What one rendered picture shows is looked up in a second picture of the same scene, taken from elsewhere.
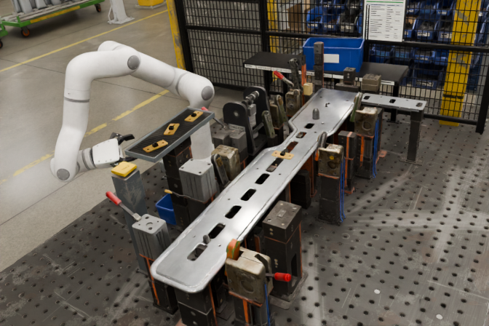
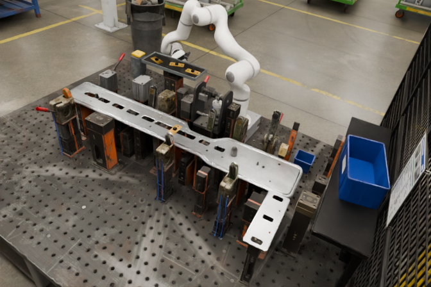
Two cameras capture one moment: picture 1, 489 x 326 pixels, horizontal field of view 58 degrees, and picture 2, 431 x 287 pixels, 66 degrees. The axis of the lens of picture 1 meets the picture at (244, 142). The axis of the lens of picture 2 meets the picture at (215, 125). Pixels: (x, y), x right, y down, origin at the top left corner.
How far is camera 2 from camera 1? 210 cm
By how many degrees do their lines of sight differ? 66
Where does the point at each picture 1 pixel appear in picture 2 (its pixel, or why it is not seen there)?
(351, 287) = (92, 194)
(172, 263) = (86, 87)
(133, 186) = (133, 63)
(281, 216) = (95, 117)
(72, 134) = (172, 34)
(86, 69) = (186, 7)
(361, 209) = (170, 216)
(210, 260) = (81, 98)
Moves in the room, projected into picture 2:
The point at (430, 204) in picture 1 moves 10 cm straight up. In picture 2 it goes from (167, 272) to (167, 259)
